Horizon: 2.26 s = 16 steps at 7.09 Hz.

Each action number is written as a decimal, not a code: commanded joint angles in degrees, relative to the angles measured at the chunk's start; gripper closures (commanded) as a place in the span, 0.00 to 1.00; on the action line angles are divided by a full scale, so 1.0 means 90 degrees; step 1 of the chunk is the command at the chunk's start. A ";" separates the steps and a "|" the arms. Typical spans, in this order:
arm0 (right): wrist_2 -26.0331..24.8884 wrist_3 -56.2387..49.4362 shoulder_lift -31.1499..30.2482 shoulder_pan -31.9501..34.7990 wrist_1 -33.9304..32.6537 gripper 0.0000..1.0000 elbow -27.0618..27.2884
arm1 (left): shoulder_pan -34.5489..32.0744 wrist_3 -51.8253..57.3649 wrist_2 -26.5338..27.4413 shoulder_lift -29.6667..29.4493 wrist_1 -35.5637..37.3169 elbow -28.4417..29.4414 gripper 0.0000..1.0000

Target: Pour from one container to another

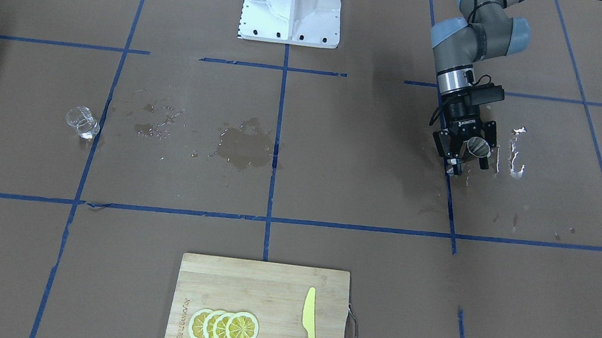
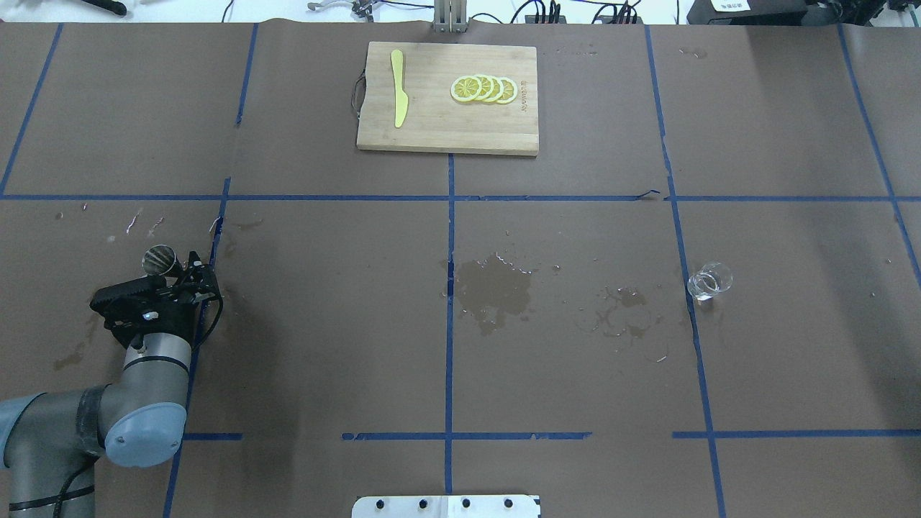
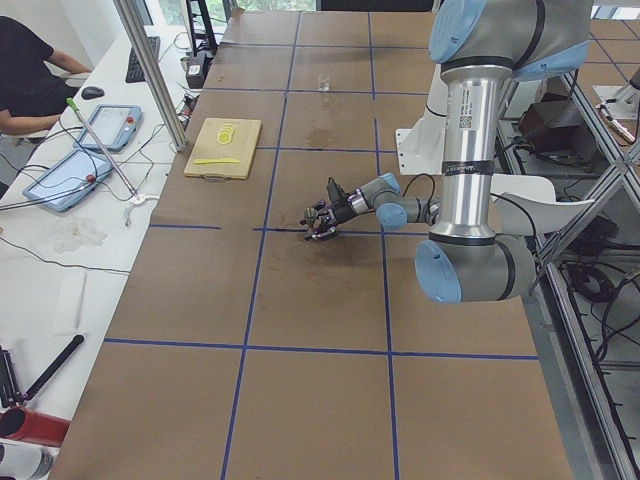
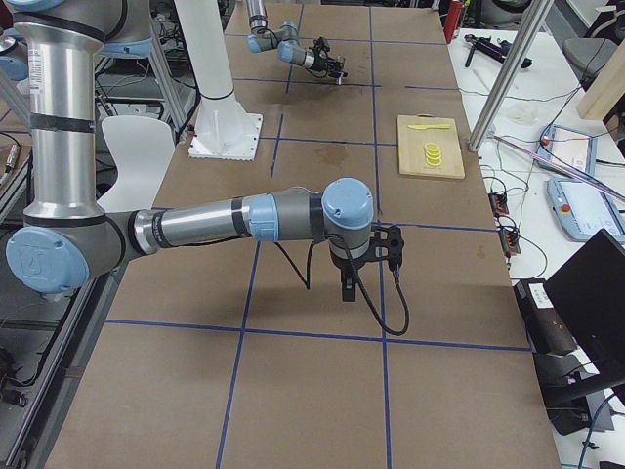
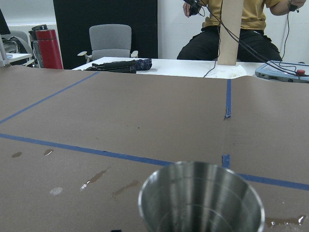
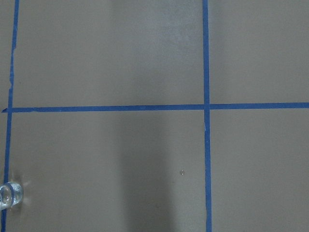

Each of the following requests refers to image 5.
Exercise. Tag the steel jigger measuring cup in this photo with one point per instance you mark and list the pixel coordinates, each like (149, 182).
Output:
(191, 196)

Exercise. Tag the folded dark umbrella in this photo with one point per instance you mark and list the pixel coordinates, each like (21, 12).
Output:
(131, 66)

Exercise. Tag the white crumpled cloth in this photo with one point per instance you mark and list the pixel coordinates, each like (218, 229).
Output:
(225, 71)

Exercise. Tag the grey office chair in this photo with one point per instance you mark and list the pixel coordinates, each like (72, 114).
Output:
(110, 40)

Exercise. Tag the person in yellow shirt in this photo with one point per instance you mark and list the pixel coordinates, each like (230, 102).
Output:
(252, 43)

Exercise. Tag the red thermos bottle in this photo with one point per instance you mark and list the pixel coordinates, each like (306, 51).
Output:
(46, 47)

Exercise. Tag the teach pendant with red button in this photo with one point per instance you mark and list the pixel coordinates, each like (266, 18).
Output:
(284, 71)

